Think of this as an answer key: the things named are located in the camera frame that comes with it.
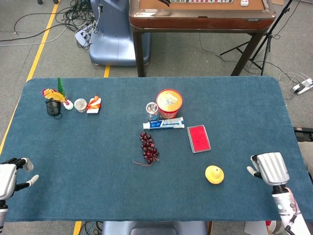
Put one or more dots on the small round clear container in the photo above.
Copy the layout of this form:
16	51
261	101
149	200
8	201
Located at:
80	105

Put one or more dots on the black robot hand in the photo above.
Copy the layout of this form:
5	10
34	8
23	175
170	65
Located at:
165	2

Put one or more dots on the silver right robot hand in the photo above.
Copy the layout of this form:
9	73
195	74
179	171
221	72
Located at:
272	169

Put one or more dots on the brown mahjong table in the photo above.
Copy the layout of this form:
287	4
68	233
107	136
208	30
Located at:
203	19

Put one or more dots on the white power strip with plugs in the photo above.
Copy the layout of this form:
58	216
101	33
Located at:
82	35

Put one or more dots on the single white mahjong tile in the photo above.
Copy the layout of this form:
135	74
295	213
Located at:
244	2

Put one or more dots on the red orange noodle cup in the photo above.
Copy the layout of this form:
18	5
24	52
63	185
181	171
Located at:
169	102

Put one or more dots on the colourful feather shuttlecock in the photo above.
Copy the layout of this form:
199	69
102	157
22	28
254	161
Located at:
58	94

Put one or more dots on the blue white toothpaste tube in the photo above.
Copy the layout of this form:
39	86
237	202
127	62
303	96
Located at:
166	123

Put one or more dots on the clear jar with contents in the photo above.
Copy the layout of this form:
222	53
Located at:
152	111

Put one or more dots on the red flat rectangular box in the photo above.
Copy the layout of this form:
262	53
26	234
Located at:
198	138

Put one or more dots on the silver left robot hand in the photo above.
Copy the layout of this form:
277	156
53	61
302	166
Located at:
7	176

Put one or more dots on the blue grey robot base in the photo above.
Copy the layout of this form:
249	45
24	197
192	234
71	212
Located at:
110	36

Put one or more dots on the row of mahjong tiles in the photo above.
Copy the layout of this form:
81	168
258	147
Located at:
201	1

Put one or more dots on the grey blue robot torso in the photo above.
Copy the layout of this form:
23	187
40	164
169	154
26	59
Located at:
154	228

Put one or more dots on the blue table cloth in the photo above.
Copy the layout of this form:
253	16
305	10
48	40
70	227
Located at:
97	176

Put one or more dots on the black tripod stand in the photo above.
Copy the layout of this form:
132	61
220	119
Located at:
266	36

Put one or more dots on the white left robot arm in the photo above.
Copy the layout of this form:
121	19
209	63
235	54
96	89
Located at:
2	215

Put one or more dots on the black equipment frame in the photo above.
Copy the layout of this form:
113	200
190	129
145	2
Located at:
304	134

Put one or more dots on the dark red grape bunch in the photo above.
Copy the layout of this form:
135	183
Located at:
149	148

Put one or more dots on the red white snack packet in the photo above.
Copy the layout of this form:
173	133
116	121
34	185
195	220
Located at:
94	105

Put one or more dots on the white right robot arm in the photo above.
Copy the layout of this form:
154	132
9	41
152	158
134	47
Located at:
288	210

